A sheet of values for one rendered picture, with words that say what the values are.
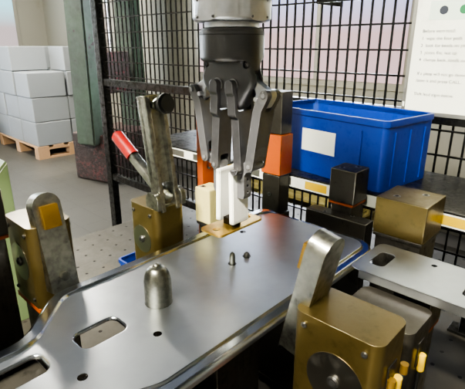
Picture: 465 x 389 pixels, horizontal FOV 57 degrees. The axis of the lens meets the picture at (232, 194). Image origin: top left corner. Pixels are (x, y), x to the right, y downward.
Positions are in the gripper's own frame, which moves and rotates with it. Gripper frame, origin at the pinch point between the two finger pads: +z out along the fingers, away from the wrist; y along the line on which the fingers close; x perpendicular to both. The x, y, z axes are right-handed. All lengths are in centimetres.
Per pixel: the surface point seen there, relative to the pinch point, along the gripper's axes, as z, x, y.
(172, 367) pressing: 10.1, -18.4, 9.7
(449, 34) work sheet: -20, 54, 6
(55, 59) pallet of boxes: -2, 209, -489
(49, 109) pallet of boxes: 53, 183, -465
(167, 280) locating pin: 6.9, -12.2, 1.5
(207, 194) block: 4.4, 6.2, -11.4
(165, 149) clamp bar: -3.4, 1.0, -14.8
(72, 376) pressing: 10.1, -25.4, 3.9
